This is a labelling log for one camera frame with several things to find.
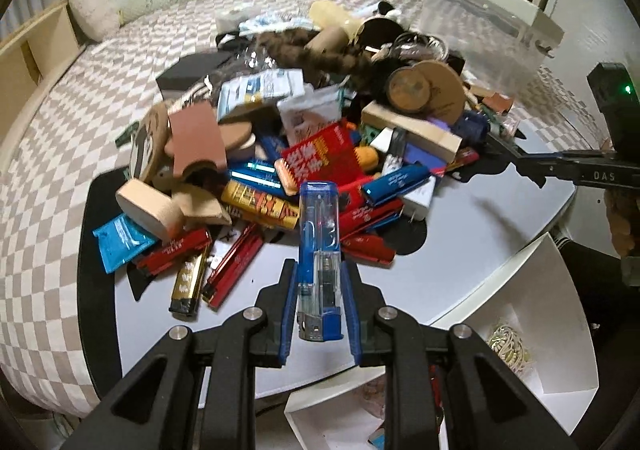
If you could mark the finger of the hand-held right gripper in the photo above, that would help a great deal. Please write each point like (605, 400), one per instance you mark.
(590, 176)
(505, 147)

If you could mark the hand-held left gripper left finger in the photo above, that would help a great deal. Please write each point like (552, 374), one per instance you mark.
(288, 310)

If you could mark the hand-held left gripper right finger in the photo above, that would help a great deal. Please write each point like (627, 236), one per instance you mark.
(351, 315)

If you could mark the blue clear stapler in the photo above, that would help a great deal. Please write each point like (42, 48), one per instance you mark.
(320, 250)

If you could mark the white box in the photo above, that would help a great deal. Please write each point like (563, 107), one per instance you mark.
(550, 310)

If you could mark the person's right hand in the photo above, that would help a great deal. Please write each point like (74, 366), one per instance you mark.
(620, 220)

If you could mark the dark blue pouch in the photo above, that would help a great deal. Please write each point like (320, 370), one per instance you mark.
(472, 126)

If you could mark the red harmonica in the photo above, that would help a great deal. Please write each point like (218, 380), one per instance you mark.
(232, 265)
(367, 250)
(367, 219)

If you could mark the purple box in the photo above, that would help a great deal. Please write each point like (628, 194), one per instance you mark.
(425, 157)

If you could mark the wooden block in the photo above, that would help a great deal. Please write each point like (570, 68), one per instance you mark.
(425, 132)

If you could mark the white charger plug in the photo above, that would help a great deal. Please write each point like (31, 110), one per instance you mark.
(419, 197)

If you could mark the gold black lighter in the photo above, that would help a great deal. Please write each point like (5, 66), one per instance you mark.
(189, 282)

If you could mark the brown round cardboard box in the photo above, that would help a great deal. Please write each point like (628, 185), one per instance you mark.
(420, 87)

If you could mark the yellow red printed box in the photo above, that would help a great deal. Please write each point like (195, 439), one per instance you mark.
(257, 202)

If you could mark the clear plastic bin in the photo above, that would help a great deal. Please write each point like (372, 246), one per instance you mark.
(480, 25)

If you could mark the red harmonica box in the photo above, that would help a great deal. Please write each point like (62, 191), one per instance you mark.
(172, 250)

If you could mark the orange small toy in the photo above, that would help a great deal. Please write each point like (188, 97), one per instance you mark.
(366, 159)

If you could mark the red printed packet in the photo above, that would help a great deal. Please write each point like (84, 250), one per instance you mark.
(320, 155)

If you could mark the gold ornament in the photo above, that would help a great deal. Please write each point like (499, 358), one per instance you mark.
(509, 347)

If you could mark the beige round sponge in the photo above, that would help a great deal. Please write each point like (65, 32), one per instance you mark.
(150, 207)

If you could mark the blue foil packet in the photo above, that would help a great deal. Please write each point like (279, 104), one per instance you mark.
(122, 240)

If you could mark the brown leather pouch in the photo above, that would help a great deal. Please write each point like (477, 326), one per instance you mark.
(197, 137)

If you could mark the white paper packet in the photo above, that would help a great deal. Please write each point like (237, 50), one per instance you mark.
(310, 112)

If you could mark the cardboard tube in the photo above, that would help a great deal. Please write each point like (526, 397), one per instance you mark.
(327, 41)

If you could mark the brown hair wig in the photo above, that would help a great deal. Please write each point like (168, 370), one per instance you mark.
(310, 52)

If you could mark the cream plastic bottle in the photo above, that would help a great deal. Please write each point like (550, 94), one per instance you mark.
(332, 14)

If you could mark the round plush face cushion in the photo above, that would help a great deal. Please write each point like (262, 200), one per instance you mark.
(147, 140)

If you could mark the white blue label packet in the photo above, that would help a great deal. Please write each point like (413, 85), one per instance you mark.
(260, 87)

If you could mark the black foam block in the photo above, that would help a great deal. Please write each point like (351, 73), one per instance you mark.
(192, 72)

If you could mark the white plush pillow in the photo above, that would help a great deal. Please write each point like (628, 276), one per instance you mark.
(92, 12)

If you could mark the wooden bed frame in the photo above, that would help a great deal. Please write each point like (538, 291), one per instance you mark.
(35, 45)

